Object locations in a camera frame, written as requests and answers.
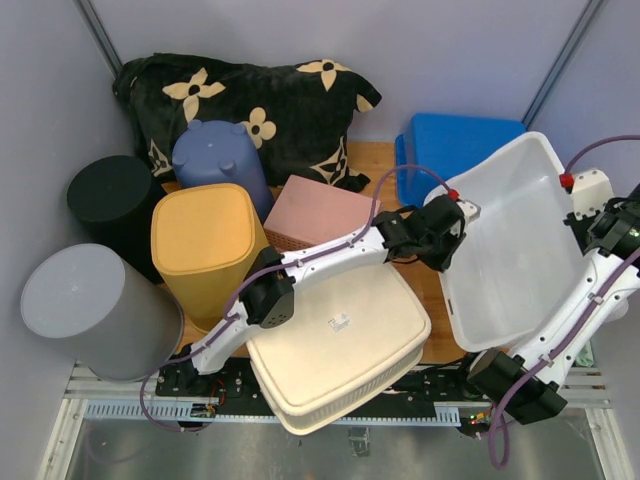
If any blue bucket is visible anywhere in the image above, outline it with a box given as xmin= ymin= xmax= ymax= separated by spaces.
xmin=171 ymin=120 xmax=274 ymax=221

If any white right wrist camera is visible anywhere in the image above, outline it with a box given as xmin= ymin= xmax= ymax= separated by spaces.
xmin=559 ymin=169 xmax=614 ymax=226

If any yellow slatted basket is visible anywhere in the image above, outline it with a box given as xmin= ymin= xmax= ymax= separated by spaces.
xmin=151 ymin=183 xmax=269 ymax=333

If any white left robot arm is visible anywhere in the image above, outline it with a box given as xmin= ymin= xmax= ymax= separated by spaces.
xmin=165 ymin=191 xmax=480 ymax=396

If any aluminium frame rail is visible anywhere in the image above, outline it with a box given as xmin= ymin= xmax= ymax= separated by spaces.
xmin=521 ymin=0 xmax=608 ymax=130
xmin=72 ymin=0 xmax=123 ymax=77

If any green cloth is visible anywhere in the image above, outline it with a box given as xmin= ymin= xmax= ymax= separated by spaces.
xmin=574 ymin=341 xmax=595 ymax=368

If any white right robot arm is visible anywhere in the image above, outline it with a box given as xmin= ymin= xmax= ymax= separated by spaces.
xmin=452 ymin=189 xmax=639 ymax=425

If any right aluminium frame rail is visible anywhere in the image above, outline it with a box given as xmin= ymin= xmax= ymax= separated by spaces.
xmin=521 ymin=0 xmax=608 ymax=130

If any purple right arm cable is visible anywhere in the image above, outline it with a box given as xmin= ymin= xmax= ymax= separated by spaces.
xmin=487 ymin=134 xmax=640 ymax=471

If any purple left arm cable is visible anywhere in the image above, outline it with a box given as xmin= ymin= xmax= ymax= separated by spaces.
xmin=139 ymin=165 xmax=459 ymax=434

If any black large bucket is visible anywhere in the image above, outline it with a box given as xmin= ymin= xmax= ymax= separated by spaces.
xmin=66 ymin=155 xmax=166 ymax=284

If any black mounting rail plate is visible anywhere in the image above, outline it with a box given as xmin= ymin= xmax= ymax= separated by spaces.
xmin=155 ymin=358 xmax=484 ymax=418

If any beige perforated basket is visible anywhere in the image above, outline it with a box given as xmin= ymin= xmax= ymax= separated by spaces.
xmin=247 ymin=264 xmax=431 ymax=436

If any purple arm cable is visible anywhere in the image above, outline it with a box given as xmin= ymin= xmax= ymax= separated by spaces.
xmin=139 ymin=165 xmax=459 ymax=434
xmin=487 ymin=134 xmax=640 ymax=471

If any pink small tray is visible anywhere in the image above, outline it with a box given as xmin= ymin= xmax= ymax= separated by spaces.
xmin=263 ymin=175 xmax=381 ymax=252

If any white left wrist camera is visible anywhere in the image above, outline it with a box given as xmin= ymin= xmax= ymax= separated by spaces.
xmin=446 ymin=189 xmax=481 ymax=222

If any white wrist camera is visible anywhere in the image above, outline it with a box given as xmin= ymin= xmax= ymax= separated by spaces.
xmin=446 ymin=189 xmax=481 ymax=222
xmin=559 ymin=169 xmax=614 ymax=226

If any black floral pillow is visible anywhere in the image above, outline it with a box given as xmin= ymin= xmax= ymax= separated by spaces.
xmin=112 ymin=53 xmax=382 ymax=193

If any grey bucket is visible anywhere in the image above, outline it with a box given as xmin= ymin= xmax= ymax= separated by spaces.
xmin=20 ymin=243 xmax=184 ymax=382

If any blue rimmed white tub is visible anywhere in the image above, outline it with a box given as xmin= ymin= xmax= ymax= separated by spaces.
xmin=440 ymin=132 xmax=582 ymax=352

